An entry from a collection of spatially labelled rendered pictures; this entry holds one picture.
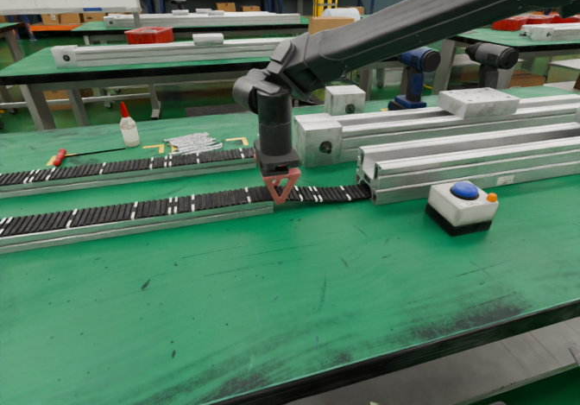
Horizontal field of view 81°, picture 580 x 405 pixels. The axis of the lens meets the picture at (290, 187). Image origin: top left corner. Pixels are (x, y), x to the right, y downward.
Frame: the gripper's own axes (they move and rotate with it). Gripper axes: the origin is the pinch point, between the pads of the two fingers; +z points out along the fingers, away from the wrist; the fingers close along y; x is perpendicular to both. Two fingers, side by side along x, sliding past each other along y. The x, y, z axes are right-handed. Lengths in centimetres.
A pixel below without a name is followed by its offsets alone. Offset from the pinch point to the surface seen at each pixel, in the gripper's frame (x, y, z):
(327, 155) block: -15.4, 14.0, 0.4
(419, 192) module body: -28.0, -5.0, 1.2
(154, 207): 22.2, 0.4, -0.1
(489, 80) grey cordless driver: -73, 32, -9
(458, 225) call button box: -27.8, -16.9, 0.7
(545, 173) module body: -59, -5, 1
